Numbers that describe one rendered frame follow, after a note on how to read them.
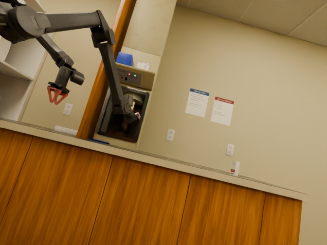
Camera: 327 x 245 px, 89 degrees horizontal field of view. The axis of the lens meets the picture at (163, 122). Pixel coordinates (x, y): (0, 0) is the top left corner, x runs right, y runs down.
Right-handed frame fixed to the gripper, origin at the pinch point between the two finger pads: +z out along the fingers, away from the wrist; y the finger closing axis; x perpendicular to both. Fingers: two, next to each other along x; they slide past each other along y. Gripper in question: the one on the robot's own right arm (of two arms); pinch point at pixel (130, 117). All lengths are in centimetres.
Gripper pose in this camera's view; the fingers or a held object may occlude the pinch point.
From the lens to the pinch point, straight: 121.9
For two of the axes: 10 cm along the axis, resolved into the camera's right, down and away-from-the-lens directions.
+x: -8.6, 4.8, -1.5
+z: -0.8, 1.6, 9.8
